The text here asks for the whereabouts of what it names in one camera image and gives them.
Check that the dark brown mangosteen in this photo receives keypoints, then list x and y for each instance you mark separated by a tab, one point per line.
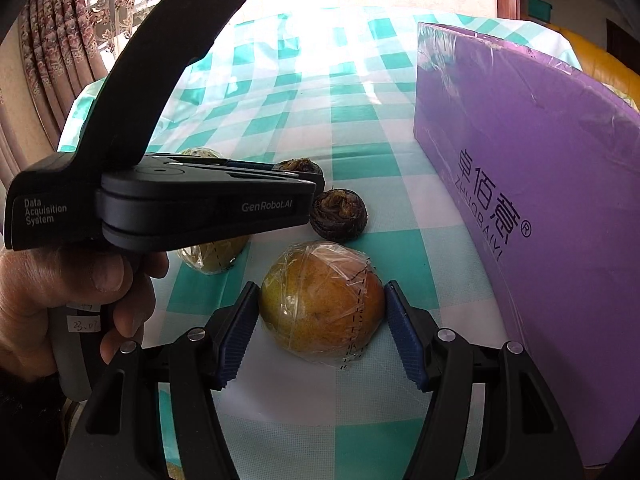
340	215
297	164

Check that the small box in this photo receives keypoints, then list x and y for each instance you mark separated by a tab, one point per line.
539	8

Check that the plastic-wrapped green citrus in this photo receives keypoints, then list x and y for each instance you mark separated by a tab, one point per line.
200	152
215	257

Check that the person's left hand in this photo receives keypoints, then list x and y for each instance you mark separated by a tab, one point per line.
30	305

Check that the yellow leather sofa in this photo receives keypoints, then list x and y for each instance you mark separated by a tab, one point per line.
602	60

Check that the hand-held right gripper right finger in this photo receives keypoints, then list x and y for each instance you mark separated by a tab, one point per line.
402	332

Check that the plastic-wrapped yellow citrus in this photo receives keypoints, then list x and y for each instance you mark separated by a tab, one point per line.
315	305

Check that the purple cardboard box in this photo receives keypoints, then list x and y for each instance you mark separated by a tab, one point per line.
550	160

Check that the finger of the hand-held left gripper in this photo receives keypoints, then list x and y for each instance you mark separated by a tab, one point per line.
247	163
300	177

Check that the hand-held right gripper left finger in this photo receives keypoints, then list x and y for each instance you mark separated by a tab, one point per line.
240	332

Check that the teal checkered tablecloth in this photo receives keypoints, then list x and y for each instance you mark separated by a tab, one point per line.
310	110

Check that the brown pleated curtain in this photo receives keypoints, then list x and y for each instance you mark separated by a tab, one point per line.
50	70

